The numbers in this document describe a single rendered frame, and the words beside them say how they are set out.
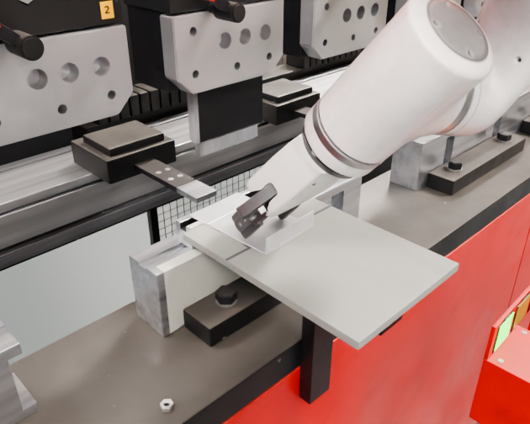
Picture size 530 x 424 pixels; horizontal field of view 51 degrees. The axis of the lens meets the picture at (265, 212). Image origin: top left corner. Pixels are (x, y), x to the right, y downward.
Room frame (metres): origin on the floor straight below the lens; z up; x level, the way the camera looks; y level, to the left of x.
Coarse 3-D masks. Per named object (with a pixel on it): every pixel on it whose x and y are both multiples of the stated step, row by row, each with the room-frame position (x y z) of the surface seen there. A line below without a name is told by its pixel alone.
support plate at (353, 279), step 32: (320, 224) 0.59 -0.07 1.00; (352, 224) 0.59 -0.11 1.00; (224, 256) 0.52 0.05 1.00; (256, 256) 0.52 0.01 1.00; (288, 256) 0.52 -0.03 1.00; (320, 256) 0.52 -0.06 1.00; (352, 256) 0.52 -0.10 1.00; (384, 256) 0.52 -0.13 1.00; (416, 256) 0.52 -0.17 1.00; (288, 288) 0.46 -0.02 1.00; (320, 288) 0.46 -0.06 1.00; (352, 288) 0.46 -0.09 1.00; (384, 288) 0.46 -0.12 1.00; (416, 288) 0.46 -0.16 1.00; (320, 320) 0.42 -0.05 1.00; (352, 320) 0.41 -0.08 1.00; (384, 320) 0.41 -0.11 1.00
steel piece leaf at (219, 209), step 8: (224, 200) 0.65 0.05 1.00; (232, 200) 0.65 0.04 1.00; (240, 200) 0.65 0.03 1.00; (208, 208) 0.63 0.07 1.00; (216, 208) 0.63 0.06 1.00; (224, 208) 0.63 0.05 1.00; (232, 208) 0.63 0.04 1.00; (192, 216) 0.61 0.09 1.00; (200, 216) 0.61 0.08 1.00; (208, 216) 0.61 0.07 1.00; (216, 216) 0.61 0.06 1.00; (208, 224) 0.59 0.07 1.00
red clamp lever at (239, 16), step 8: (208, 0) 0.54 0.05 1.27; (216, 0) 0.54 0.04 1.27; (224, 0) 0.55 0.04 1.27; (208, 8) 0.57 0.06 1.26; (216, 8) 0.56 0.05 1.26; (224, 8) 0.55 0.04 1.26; (232, 8) 0.55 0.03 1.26; (240, 8) 0.55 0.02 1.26; (216, 16) 0.56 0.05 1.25; (224, 16) 0.55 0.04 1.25; (232, 16) 0.54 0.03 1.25; (240, 16) 0.55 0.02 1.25
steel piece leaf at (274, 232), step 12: (228, 216) 0.61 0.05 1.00; (276, 216) 0.61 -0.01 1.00; (288, 216) 0.61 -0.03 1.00; (312, 216) 0.59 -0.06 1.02; (216, 228) 0.58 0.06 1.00; (228, 228) 0.58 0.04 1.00; (264, 228) 0.58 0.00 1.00; (276, 228) 0.58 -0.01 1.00; (288, 228) 0.55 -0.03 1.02; (300, 228) 0.57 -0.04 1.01; (240, 240) 0.55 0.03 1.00; (252, 240) 0.55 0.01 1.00; (264, 240) 0.55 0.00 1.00; (276, 240) 0.54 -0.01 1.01; (288, 240) 0.55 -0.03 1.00; (264, 252) 0.53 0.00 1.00
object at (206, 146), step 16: (256, 80) 0.67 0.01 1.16; (192, 96) 0.61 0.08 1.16; (208, 96) 0.61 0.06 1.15; (224, 96) 0.63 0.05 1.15; (240, 96) 0.65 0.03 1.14; (256, 96) 0.67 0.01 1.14; (192, 112) 0.61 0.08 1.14; (208, 112) 0.61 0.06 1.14; (224, 112) 0.63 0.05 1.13; (240, 112) 0.65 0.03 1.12; (256, 112) 0.67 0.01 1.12; (192, 128) 0.61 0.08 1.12; (208, 128) 0.61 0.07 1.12; (224, 128) 0.63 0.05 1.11; (240, 128) 0.65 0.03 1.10; (256, 128) 0.68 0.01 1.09; (208, 144) 0.62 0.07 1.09; (224, 144) 0.64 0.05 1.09
